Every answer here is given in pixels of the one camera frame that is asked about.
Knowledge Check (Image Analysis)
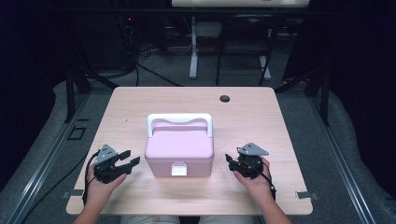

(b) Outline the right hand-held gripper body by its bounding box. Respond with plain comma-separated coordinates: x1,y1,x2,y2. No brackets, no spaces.
234,142,270,180

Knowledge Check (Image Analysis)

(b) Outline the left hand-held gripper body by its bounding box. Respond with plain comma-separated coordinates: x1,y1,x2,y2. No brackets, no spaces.
92,144,126,185

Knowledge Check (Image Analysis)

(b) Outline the pink plastic lidded box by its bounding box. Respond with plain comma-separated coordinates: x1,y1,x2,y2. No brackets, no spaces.
144,112,216,178

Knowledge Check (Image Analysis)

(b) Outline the person's left hand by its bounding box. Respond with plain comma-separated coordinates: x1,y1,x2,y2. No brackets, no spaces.
85,165,128,203

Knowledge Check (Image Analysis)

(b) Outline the person's right hand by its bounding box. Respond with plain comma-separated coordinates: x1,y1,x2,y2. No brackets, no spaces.
233,156,276,203

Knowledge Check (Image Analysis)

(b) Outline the grey tape strip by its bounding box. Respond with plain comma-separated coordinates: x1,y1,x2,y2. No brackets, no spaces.
61,189,85,199
295,190,319,201

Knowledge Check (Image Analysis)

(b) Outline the black metal stand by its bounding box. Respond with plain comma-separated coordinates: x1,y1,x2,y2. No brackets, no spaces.
274,65,332,127
63,60,120,123

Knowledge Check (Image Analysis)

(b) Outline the white desk leg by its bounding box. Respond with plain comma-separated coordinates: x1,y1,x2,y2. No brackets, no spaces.
189,16,200,80
259,55,272,81

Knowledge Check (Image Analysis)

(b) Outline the black chair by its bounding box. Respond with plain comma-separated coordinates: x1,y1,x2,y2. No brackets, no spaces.
215,13,279,87

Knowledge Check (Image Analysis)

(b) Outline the dark equipment with red light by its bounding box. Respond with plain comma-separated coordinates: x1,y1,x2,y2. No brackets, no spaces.
117,14,138,70

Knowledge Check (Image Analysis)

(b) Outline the grey box under desk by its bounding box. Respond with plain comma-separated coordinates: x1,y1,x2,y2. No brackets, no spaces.
195,21,222,38

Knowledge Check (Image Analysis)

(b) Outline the white background desktop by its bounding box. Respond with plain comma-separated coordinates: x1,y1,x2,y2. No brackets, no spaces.
171,0,311,8

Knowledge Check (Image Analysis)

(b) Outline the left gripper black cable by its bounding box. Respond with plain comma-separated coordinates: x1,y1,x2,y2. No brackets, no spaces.
81,149,101,207

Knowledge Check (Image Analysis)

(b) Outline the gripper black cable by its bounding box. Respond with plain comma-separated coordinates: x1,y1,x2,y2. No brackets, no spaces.
81,149,101,207
236,147,277,201

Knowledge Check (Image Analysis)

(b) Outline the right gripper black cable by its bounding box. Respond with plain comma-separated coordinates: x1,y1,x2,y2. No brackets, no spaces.
236,147,277,201

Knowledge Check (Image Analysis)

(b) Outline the aluminium floor rail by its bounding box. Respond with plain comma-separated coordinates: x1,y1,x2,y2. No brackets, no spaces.
307,92,378,224
5,92,92,224

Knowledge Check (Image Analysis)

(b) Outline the black floor cable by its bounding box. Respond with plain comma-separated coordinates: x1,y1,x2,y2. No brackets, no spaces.
134,61,183,88

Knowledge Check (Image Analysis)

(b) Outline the white floor cable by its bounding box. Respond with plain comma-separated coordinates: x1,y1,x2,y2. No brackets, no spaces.
168,36,192,56

